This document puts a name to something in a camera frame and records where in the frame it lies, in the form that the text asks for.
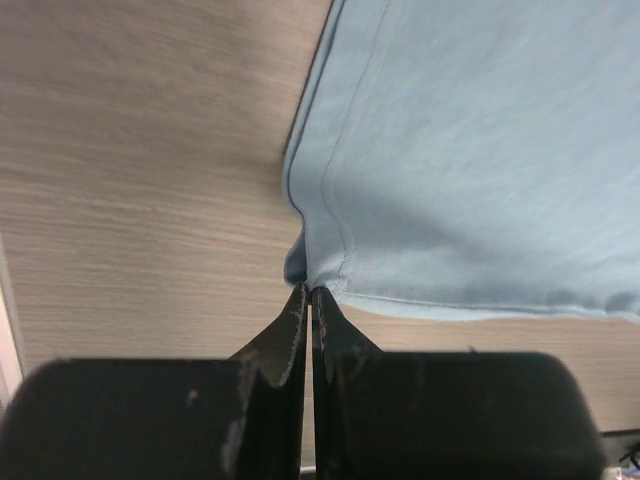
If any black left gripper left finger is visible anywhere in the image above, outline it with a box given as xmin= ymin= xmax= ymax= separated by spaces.
xmin=1 ymin=285 xmax=307 ymax=479

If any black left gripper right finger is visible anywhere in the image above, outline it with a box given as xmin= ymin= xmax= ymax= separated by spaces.
xmin=311 ymin=287 xmax=607 ymax=479

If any light blue t shirt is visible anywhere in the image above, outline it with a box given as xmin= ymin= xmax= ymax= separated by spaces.
xmin=283 ymin=1 xmax=639 ymax=321

